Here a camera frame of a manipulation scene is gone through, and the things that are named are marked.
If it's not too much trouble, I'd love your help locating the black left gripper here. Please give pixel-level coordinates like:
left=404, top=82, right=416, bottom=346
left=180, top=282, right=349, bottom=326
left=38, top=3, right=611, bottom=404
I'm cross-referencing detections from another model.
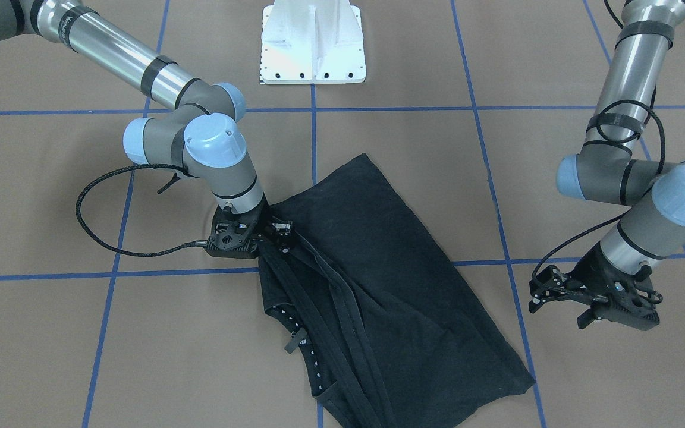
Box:
left=528, top=246, right=663, bottom=331

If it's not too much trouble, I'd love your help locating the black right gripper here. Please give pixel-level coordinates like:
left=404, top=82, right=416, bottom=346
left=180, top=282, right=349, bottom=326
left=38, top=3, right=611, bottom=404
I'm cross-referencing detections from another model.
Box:
left=204, top=199, right=293, bottom=259

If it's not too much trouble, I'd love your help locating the black printed t-shirt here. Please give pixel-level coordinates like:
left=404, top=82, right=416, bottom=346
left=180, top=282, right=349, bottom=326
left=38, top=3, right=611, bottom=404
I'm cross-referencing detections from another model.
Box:
left=259, top=154, right=535, bottom=427

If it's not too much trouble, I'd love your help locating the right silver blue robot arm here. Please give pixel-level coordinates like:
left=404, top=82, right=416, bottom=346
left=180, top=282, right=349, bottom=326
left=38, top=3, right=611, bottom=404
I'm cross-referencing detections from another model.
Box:
left=0, top=1, right=294, bottom=259

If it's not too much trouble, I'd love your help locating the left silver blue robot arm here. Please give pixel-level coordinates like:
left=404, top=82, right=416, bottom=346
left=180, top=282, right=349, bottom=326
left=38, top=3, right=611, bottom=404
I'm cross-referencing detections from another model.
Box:
left=528, top=1, right=685, bottom=331

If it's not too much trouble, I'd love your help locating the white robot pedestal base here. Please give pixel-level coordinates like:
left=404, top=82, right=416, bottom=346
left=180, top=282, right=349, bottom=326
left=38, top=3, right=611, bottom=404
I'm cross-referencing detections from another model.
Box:
left=259, top=1, right=367, bottom=85

